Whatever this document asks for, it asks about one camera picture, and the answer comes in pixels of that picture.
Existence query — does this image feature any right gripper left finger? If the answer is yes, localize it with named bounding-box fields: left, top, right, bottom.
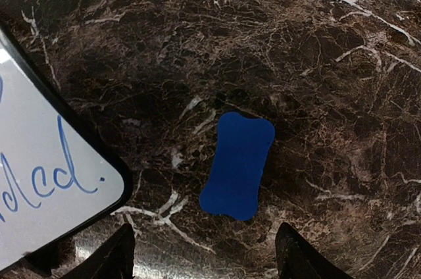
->
left=62, top=223, right=135, bottom=279

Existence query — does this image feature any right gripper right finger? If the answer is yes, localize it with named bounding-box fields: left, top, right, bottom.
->
left=275, top=222, right=352, bottom=279

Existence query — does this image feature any white whiteboard black frame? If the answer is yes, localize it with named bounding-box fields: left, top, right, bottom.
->
left=1, top=14, right=134, bottom=272

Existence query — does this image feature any blue whiteboard eraser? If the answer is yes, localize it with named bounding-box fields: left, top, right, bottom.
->
left=199, top=112, right=275, bottom=221

